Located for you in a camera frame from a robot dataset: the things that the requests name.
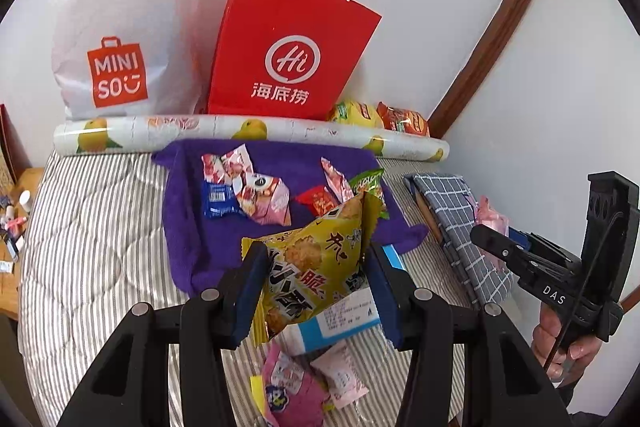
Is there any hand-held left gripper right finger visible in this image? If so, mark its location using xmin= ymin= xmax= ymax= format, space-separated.
xmin=367 ymin=249 xmax=571 ymax=427

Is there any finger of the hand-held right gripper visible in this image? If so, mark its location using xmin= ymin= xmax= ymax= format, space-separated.
xmin=470 ymin=224 xmax=537 ymax=279
xmin=509 ymin=230 xmax=582 ymax=267

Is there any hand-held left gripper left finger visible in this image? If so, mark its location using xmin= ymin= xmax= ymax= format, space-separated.
xmin=62 ymin=241 xmax=272 ymax=427

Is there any pale pink snack packet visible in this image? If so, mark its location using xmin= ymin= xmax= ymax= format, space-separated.
xmin=474 ymin=194 xmax=512 ymax=270

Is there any yellow snack packet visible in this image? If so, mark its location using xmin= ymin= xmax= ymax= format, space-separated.
xmin=241 ymin=192 xmax=383 ymax=348

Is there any pink dark-circle snack packet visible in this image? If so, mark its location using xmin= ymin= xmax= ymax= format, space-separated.
xmin=235 ymin=172 xmax=292 ymax=226

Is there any red snack packet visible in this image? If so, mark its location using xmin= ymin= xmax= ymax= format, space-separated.
xmin=295 ymin=186 xmax=341 ymax=218

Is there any green snack packet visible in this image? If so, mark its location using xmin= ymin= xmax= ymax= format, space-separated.
xmin=347 ymin=168 xmax=390 ymax=220

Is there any person's right hand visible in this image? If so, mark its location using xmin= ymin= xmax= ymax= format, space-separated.
xmin=531 ymin=309 xmax=603 ymax=376

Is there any blue white snack packet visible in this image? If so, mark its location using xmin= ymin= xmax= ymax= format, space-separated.
xmin=285 ymin=244 xmax=407 ymax=355

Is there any grey checked cloth notebook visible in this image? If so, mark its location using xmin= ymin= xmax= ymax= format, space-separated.
xmin=404 ymin=173 xmax=518 ymax=312

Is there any light pink snack packet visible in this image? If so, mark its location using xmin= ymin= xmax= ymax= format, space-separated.
xmin=310 ymin=341 xmax=370 ymax=410

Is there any purple towel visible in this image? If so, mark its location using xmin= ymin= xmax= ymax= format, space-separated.
xmin=151 ymin=139 xmax=430 ymax=294

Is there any magenta snack packet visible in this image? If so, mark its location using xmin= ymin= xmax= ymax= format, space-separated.
xmin=250 ymin=339 xmax=333 ymax=427

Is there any long pink snack packet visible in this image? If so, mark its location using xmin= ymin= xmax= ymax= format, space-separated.
xmin=320 ymin=157 xmax=357 ymax=204

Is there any crumpled pink snack packet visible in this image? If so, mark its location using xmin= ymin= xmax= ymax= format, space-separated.
xmin=201 ymin=143 xmax=257 ymax=185

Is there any red chips bag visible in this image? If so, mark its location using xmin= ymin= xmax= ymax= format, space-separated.
xmin=376 ymin=102 xmax=431 ymax=138

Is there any striped bed mattress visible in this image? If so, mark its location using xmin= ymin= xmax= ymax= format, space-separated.
xmin=17 ymin=152 xmax=501 ymax=427

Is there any pear print paper roll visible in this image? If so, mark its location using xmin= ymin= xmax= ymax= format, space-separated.
xmin=53 ymin=114 xmax=450 ymax=164

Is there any yellow chips bag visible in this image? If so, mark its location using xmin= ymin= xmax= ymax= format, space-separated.
xmin=327 ymin=99 xmax=383 ymax=128

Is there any wooden desk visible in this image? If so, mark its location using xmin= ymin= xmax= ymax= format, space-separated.
xmin=0 ymin=167 xmax=47 ymax=323

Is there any red paper bag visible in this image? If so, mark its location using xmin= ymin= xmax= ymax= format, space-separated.
xmin=206 ymin=0 xmax=383 ymax=120

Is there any red cardboard panel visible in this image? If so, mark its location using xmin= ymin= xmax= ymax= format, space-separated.
xmin=0 ymin=103 xmax=32 ymax=180

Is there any white plastic shopping bag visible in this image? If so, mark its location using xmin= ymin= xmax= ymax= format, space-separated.
xmin=50 ymin=0 xmax=208 ymax=120

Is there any black cable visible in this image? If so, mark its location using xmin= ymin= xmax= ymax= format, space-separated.
xmin=545 ymin=212 xmax=616 ymax=373

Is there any wooden door frame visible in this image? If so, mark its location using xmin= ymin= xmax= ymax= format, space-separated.
xmin=427 ymin=0 xmax=558 ymax=140

